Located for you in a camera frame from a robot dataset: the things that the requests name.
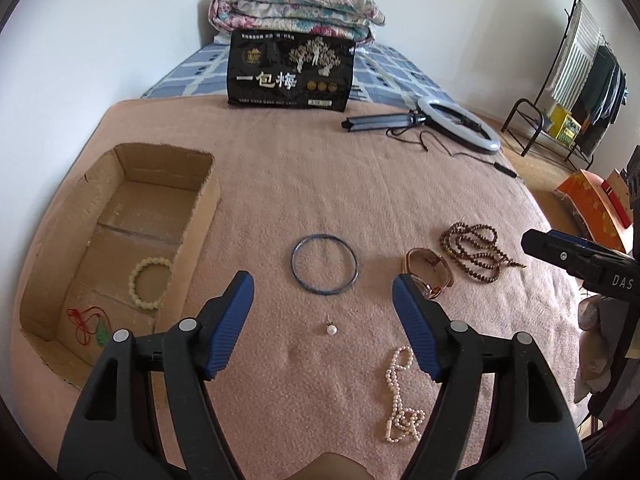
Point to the black snack bag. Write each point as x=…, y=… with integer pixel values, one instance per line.
x=280, y=77

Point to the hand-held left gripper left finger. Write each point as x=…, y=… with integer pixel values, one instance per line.
x=230, y=320

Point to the yellow green box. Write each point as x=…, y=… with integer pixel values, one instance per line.
x=564, y=125

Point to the pearl earring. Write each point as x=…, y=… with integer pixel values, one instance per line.
x=331, y=330

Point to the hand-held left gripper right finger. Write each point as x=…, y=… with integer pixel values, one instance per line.
x=415, y=325

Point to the blue checkered bedsheet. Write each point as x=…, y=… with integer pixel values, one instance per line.
x=200, y=70

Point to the white crumpled cloth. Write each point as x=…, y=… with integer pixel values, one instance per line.
x=597, y=345

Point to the blue bangle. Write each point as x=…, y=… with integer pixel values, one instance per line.
x=295, y=267

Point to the folded floral quilt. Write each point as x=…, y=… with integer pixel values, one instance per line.
x=295, y=5

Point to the dark hanging clothes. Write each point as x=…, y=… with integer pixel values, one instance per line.
x=602, y=90

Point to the black folded tripod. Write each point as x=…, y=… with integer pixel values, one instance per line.
x=375, y=121

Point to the pink blanket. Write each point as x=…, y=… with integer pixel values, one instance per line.
x=310, y=190

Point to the black metal clothes rack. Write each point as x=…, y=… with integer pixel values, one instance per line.
x=525, y=110

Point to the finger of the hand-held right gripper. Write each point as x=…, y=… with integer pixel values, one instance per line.
x=555, y=252
x=580, y=241

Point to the striped hanging cloth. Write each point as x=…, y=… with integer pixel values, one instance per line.
x=575, y=55

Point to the cardboard box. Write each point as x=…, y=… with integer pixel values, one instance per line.
x=125, y=240

